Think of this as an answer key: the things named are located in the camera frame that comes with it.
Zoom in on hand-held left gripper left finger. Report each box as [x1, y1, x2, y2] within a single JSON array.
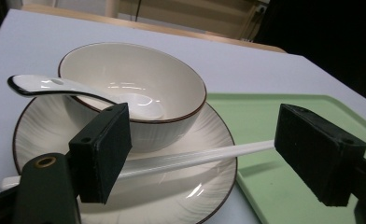
[[12, 103, 133, 224]]

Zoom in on white ribbed plate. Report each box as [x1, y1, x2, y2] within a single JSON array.
[[12, 94, 238, 224]]

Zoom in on white chopstick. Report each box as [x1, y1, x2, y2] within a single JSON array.
[[0, 139, 276, 191]]

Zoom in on wooden furniture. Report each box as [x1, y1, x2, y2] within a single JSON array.
[[21, 0, 288, 54]]

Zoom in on white ceramic bowl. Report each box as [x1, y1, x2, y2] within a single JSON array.
[[57, 42, 208, 154]]

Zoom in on green tray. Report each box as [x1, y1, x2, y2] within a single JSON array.
[[204, 92, 366, 224]]

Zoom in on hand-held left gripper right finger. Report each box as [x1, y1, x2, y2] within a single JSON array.
[[274, 104, 366, 224]]

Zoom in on white ceramic spoon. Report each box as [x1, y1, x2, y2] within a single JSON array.
[[7, 74, 166, 121]]

